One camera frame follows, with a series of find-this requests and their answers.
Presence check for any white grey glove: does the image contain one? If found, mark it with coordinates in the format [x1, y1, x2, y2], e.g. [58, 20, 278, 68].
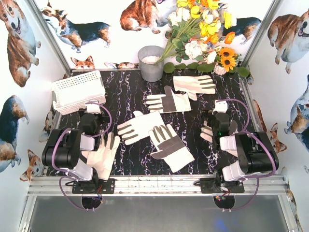
[146, 86, 191, 114]
[200, 120, 238, 157]
[148, 124, 195, 173]

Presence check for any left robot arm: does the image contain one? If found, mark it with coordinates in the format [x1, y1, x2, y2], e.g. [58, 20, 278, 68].
[42, 108, 112, 182]

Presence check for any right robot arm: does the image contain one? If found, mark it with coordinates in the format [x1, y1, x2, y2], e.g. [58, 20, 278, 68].
[200, 110, 279, 182]

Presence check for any white perforated storage basket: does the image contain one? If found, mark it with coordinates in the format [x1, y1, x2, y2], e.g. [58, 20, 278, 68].
[51, 71, 106, 115]

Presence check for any green moss stone right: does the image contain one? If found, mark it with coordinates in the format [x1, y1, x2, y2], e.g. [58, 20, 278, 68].
[238, 66, 250, 78]

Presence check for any green moss stone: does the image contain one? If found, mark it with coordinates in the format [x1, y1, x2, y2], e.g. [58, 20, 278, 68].
[238, 66, 250, 78]
[163, 62, 175, 73]

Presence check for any small sunflower pot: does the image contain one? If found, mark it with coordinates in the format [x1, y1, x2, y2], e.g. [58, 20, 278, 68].
[213, 46, 242, 75]

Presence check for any grey metal bucket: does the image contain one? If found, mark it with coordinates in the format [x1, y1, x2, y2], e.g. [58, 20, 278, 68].
[138, 45, 164, 82]

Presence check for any artificial flower bouquet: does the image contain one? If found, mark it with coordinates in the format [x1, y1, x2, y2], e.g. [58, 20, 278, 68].
[157, 0, 237, 63]

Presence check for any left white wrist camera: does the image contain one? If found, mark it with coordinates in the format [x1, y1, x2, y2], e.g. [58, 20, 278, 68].
[85, 100, 101, 114]

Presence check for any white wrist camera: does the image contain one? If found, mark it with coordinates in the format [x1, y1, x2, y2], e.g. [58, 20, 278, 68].
[213, 100, 228, 113]
[85, 100, 101, 114]

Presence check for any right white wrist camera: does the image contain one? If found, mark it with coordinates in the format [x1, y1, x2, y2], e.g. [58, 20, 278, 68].
[213, 100, 228, 113]

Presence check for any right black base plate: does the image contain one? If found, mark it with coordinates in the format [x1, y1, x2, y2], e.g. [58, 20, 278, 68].
[199, 178, 245, 194]

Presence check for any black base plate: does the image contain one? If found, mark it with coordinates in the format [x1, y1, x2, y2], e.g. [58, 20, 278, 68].
[199, 178, 245, 194]
[72, 178, 115, 194]

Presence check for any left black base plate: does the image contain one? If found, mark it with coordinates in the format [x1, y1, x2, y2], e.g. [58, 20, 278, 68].
[72, 178, 115, 194]

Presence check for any aluminium front rail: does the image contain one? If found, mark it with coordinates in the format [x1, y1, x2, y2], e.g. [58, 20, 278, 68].
[27, 174, 289, 196]

